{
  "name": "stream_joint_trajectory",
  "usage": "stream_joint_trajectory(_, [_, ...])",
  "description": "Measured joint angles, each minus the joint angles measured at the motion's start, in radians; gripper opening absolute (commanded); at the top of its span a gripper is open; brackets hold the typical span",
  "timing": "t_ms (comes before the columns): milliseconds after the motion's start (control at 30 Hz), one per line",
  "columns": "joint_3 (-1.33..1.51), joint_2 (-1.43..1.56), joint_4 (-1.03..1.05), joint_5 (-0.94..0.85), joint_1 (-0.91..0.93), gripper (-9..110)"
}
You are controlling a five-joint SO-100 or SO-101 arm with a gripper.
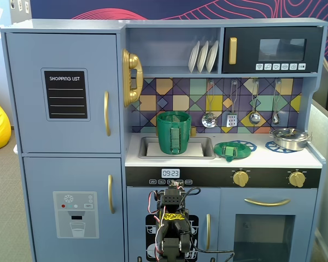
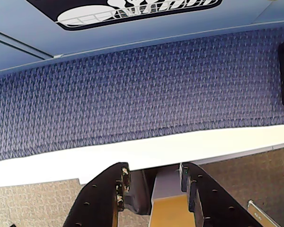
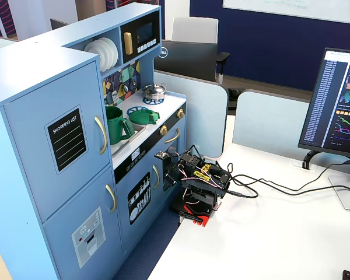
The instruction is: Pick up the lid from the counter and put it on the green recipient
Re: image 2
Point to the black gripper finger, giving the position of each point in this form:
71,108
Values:
210,196
101,189

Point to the tan box with grey side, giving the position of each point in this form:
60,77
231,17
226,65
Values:
168,208

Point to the blue toy kitchen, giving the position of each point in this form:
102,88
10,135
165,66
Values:
156,30

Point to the silver metal bracket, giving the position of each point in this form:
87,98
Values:
262,215

